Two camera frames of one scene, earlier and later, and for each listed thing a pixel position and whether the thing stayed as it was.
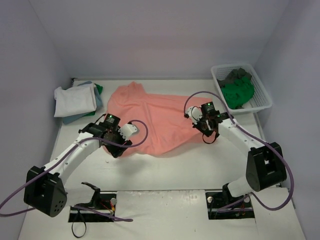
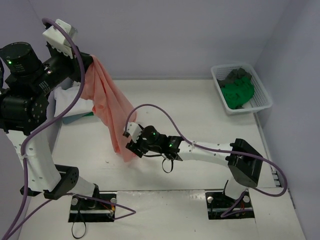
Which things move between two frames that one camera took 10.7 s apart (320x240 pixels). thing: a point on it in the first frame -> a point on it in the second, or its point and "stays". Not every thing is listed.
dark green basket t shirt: x=238 y=92 stays
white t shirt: x=74 y=100 stays
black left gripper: x=118 y=150 -> x=81 y=66
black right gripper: x=204 y=129 -> x=136 y=147
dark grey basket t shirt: x=232 y=76 stays
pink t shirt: x=161 y=120 -> x=110 y=107
